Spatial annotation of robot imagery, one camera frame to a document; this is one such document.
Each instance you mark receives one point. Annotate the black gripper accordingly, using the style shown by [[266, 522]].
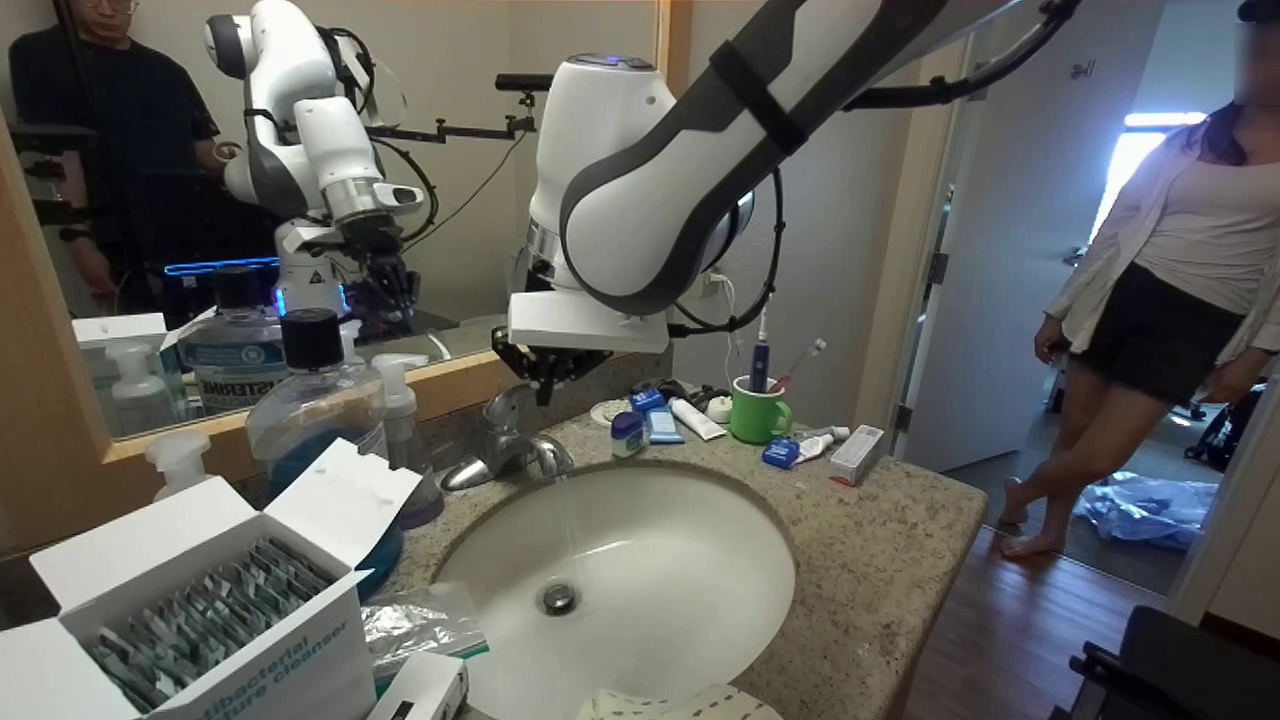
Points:
[[543, 367]]

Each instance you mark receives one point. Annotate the white door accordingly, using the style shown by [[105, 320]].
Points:
[[1027, 187]]

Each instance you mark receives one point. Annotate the wood framed mirror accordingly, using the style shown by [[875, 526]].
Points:
[[154, 163]]

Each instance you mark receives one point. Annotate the white toothpaste box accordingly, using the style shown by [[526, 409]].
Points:
[[858, 452]]

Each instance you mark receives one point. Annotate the standing person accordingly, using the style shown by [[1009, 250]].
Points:
[[1172, 296]]

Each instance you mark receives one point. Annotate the white oval sink basin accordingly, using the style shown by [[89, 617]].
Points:
[[641, 579]]

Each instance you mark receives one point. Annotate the blue white electric toothbrush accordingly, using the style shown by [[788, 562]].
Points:
[[763, 356]]

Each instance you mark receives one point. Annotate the blue round container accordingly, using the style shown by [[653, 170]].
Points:
[[628, 437]]

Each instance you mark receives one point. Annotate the white toothpaste tube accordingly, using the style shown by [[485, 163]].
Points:
[[697, 421]]

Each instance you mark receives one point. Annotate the chrome sink tap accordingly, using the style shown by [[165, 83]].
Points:
[[509, 450]]

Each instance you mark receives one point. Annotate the small blue floss box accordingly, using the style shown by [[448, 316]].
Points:
[[783, 452]]

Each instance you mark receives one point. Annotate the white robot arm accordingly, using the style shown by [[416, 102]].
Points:
[[646, 187]]

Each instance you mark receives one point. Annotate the white flat box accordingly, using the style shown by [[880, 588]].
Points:
[[427, 685]]

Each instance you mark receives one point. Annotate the white open carton box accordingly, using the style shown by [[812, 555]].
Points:
[[211, 608]]

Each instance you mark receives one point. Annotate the clear soap pump bottle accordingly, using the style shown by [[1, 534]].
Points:
[[396, 406]]

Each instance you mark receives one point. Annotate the green cup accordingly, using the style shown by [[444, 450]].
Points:
[[758, 413]]

